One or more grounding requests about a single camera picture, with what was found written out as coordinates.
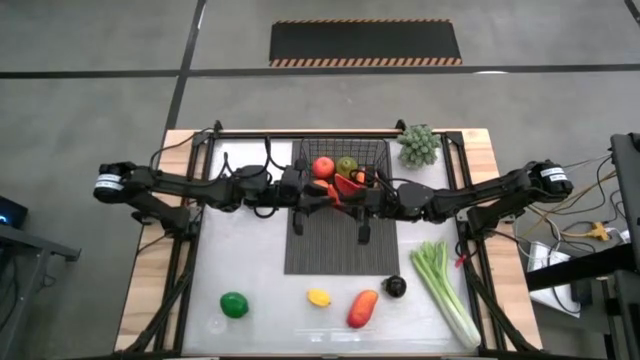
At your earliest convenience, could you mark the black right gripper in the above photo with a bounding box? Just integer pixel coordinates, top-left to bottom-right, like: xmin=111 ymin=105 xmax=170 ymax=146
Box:
xmin=340 ymin=187 xmax=401 ymax=245

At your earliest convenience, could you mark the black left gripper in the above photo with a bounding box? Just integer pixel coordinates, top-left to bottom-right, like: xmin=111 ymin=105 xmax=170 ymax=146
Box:
xmin=278 ymin=158 xmax=335 ymax=236

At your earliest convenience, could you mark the red watermelon slice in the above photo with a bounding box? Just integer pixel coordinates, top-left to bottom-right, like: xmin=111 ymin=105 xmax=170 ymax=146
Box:
xmin=333 ymin=173 xmax=366 ymax=198

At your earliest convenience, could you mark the red toy apple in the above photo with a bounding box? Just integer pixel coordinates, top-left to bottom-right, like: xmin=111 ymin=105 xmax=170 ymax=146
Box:
xmin=312 ymin=156 xmax=336 ymax=181

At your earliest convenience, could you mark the green-brown toy pear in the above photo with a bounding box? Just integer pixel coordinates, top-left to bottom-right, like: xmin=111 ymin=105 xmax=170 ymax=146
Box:
xmin=335 ymin=156 xmax=359 ymax=180

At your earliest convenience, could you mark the yellow toy lemon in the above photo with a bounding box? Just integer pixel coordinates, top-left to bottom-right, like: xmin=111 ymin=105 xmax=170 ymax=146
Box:
xmin=306 ymin=287 xmax=332 ymax=308

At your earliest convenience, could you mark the red-orange toy mango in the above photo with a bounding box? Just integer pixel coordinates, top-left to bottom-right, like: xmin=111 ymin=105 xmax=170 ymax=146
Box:
xmin=346 ymin=289 xmax=380 ymax=330

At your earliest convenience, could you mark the green toy celery bunch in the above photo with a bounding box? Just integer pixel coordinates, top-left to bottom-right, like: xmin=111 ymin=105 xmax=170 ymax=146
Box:
xmin=409 ymin=241 xmax=482 ymax=350

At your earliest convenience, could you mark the green toy lime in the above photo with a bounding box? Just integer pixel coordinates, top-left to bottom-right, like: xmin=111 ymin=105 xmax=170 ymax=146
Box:
xmin=219 ymin=291 xmax=250 ymax=320

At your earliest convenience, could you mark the grey woven placemat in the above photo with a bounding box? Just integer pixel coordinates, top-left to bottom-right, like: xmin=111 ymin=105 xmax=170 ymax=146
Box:
xmin=284 ymin=139 xmax=400 ymax=276

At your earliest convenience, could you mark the black hazard-striped floor mat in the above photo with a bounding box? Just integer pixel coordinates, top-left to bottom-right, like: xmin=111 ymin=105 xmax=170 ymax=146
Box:
xmin=269 ymin=19 xmax=462 ymax=68

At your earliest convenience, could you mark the white floor box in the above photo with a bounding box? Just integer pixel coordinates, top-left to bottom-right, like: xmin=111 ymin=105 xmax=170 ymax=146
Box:
xmin=527 ymin=242 xmax=584 ymax=319

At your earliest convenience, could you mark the black side desk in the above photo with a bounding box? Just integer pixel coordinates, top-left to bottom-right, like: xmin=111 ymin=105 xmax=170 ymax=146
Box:
xmin=524 ymin=132 xmax=640 ymax=360

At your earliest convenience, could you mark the yellow power plug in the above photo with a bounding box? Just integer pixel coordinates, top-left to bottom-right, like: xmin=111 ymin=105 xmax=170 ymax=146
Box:
xmin=584 ymin=222 xmax=609 ymax=241

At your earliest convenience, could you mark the grey side desk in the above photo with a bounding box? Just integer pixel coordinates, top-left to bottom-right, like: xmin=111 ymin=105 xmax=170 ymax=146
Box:
xmin=0 ymin=219 xmax=81 ymax=360

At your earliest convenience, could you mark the blue-lit black device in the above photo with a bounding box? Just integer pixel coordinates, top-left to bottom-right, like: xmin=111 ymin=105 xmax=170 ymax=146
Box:
xmin=0 ymin=195 xmax=29 ymax=230

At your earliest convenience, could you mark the black wire basket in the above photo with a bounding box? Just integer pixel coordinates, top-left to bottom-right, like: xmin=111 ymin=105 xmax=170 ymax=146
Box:
xmin=298 ymin=138 xmax=392 ymax=206

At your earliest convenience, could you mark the black aluminium table frame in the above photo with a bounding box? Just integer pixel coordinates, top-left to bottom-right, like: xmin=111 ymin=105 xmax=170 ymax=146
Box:
xmin=122 ymin=128 xmax=541 ymax=359

